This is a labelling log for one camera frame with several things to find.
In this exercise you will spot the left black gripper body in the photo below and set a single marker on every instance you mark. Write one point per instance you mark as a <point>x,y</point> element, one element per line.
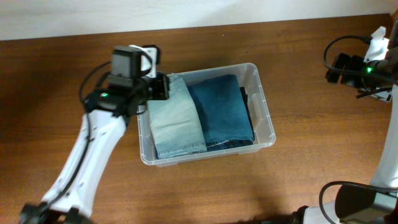
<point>160,86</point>

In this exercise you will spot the light grey jeans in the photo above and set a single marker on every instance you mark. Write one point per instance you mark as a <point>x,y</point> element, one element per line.
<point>175,124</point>

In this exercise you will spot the blue garment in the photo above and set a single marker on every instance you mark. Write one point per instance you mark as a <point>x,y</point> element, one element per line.
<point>156,153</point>

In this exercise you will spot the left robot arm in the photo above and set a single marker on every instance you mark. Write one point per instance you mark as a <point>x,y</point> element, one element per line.
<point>111,94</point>

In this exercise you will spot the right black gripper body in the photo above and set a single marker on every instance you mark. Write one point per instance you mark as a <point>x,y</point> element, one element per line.
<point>357,66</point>

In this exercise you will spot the black garment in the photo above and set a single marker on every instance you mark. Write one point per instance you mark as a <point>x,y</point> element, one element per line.
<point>245,100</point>

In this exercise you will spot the clear plastic storage bin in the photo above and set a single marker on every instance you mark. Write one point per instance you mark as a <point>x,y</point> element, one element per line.
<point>248,77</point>

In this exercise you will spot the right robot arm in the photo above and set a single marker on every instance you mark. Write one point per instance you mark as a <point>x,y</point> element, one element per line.
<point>374,75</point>

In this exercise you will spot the blue jeans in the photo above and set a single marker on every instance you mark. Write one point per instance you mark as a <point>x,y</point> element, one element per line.
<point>222,112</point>

